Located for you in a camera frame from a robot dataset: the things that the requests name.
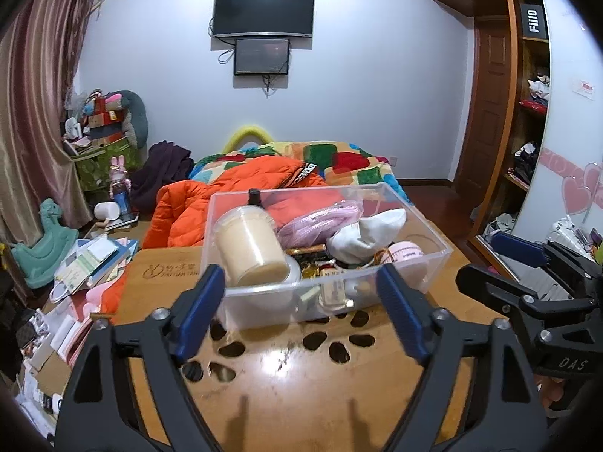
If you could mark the teal rocking horse toy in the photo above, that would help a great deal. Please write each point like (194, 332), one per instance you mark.
(39, 262)

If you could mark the wooden wardrobe shelves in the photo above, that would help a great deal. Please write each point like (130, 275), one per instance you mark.
(524, 127)

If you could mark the black wall television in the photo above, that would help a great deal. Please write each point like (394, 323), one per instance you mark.
(282, 18)

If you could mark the orange puffer jacket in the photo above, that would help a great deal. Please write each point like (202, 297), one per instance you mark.
(181, 210)

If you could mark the clear plastic storage bin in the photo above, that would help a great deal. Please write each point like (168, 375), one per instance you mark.
(238, 313)

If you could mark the grey plush toy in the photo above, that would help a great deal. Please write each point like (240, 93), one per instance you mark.
(135, 123)

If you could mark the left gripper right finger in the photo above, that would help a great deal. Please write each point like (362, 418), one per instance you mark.
(476, 391)

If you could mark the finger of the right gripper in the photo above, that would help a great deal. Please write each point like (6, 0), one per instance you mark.
(513, 296)
(577, 275)

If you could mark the white cloth pouch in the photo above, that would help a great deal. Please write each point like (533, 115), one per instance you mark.
(358, 242)

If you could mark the small wall monitor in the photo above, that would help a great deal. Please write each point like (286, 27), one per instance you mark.
(261, 57)

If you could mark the green storage box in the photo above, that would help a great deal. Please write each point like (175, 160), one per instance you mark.
(93, 167)

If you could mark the wooden door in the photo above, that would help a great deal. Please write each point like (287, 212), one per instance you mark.
(489, 97)

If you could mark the colourful patchwork blanket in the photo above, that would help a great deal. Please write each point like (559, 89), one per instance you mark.
(339, 163)

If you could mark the stack of books and papers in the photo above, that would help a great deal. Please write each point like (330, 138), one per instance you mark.
(91, 262)

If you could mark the beige lidded plastic tub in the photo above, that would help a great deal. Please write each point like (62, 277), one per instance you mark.
(250, 252)

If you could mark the black Fiio box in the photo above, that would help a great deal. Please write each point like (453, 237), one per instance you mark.
(533, 22)

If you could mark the dark purple garment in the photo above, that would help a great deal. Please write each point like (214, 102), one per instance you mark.
(166, 163)

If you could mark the white round jar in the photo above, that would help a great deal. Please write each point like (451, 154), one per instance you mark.
(279, 295)

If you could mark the tan 4B eraser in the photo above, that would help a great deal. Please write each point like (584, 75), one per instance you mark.
(333, 296)

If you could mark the yellow curved pillow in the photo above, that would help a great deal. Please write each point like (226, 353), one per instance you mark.
(247, 134)

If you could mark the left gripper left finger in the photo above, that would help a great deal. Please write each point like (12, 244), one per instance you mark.
(100, 410)

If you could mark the dark green spray bottle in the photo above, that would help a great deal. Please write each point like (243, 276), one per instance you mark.
(254, 198)

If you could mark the pink bunny bottle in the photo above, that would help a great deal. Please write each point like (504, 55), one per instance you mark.
(120, 186)

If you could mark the white mug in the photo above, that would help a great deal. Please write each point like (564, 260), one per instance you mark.
(107, 211)

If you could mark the pink striped curtain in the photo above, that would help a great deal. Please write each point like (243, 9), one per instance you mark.
(40, 52)

